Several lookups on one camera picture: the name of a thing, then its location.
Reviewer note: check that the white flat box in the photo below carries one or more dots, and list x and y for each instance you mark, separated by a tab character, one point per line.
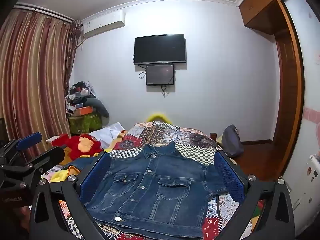
53	138

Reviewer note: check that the pile of clothes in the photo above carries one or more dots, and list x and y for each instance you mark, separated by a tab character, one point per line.
77	90

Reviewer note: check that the orange box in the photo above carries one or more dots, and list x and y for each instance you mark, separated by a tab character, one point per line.
83	110

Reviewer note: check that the green box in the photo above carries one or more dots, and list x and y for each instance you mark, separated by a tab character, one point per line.
85	123

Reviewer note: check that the blue denim jacket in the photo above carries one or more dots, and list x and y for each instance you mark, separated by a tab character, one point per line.
155	180

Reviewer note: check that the yellow plastic chair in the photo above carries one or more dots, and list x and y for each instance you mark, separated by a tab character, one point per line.
157	117

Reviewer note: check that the yellow towel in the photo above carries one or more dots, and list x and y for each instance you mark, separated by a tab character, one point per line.
62	176

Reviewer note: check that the white curtain rail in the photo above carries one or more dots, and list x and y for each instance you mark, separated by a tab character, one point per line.
45	11

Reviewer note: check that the patchwork printed blanket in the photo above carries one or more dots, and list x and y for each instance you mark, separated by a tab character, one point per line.
150	135

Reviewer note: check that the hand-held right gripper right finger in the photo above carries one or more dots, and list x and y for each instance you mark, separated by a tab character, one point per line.
228	177

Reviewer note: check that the white cloth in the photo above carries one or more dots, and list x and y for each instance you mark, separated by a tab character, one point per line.
107	132

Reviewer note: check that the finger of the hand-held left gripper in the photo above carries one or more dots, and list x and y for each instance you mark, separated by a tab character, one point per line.
28	138
47	156

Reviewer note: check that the striped brown curtain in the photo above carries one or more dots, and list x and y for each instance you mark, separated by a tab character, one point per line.
32	80

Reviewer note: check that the black wall television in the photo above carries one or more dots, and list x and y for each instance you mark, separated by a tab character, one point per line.
160	48

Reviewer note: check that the wooden door frame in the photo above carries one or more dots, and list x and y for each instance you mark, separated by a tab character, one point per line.
290	92

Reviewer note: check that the wooden bed frame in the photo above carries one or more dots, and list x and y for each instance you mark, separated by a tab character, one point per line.
213	137

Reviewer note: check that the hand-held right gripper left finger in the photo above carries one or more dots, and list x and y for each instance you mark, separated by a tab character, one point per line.
93	177

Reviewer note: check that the grey bag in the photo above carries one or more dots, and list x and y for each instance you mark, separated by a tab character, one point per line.
232	140

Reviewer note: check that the white air conditioner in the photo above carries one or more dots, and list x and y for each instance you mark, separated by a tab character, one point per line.
105	23

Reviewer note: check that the white wardrobe door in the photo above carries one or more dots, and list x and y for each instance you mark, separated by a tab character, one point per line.
310	80

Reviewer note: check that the red plush toy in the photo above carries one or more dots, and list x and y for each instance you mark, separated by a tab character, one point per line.
72	145

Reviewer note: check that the small black monitor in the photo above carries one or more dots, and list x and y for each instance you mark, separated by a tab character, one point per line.
160	75

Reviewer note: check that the wooden overhead cabinet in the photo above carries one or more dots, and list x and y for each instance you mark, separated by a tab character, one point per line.
262	5

